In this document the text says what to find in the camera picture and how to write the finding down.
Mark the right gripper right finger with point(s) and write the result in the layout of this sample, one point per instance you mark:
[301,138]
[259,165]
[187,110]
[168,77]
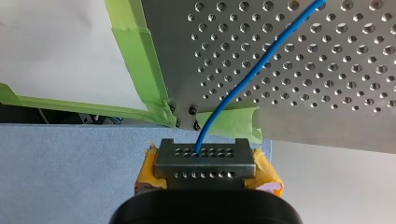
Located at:
[264,179]

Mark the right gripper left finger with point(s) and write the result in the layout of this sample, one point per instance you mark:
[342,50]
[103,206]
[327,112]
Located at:
[150,177]

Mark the grey board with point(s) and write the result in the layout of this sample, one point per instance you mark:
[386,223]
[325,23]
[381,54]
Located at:
[62,171]

